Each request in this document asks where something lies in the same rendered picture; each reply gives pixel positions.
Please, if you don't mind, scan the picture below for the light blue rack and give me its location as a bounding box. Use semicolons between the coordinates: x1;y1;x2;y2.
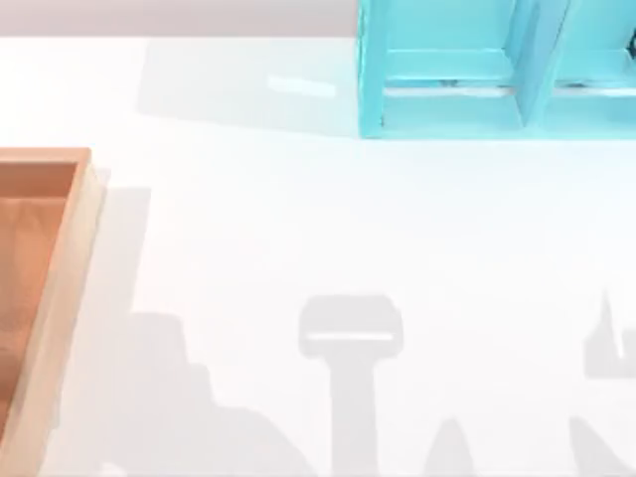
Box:
355;0;636;141

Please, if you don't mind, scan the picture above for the shallow salmon-coloured box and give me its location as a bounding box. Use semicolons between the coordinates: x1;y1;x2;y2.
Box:
0;146;106;477

